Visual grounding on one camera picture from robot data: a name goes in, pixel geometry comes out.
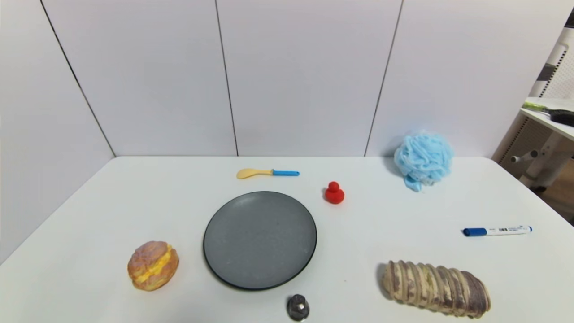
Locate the light blue mesh bath loofah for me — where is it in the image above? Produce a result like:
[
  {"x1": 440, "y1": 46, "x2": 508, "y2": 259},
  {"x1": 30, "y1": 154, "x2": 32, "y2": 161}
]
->
[{"x1": 394, "y1": 130, "x2": 454, "y2": 193}]

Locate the white marker blue cap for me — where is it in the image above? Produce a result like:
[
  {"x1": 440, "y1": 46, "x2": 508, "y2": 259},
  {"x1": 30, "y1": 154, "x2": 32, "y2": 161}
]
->
[{"x1": 463, "y1": 226, "x2": 533, "y2": 237}]

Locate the red rubber duck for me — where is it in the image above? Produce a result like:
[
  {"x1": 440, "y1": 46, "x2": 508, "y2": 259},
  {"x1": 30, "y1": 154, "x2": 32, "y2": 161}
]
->
[{"x1": 325, "y1": 181, "x2": 345, "y2": 205}]

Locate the cream puff bread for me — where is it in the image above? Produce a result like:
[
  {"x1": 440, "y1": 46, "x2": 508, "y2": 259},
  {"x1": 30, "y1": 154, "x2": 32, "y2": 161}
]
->
[{"x1": 127, "y1": 241, "x2": 180, "y2": 292}]

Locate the yellow spoon blue handle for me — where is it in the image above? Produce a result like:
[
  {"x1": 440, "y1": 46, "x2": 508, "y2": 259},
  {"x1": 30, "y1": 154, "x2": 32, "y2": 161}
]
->
[{"x1": 236, "y1": 168, "x2": 300, "y2": 180}]

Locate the long striped brown bread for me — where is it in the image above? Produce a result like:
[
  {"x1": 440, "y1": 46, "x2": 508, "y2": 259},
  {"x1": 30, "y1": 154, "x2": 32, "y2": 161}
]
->
[{"x1": 381, "y1": 260, "x2": 492, "y2": 319}]

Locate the small dark grey ball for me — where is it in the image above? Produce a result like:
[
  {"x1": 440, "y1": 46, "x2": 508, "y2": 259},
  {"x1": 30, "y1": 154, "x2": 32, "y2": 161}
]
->
[{"x1": 287, "y1": 294, "x2": 310, "y2": 322}]

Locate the black brush green handle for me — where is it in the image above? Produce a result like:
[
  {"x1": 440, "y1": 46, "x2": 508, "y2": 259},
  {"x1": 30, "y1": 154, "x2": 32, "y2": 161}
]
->
[{"x1": 522, "y1": 102, "x2": 574, "y2": 127}]

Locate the round gray plate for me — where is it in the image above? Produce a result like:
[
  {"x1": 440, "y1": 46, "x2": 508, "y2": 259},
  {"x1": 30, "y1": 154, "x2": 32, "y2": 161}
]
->
[{"x1": 203, "y1": 191, "x2": 318, "y2": 291}]

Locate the white perforated panel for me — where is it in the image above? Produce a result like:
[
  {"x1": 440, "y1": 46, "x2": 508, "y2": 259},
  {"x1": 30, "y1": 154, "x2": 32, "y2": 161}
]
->
[{"x1": 529, "y1": 25, "x2": 574, "y2": 100}]

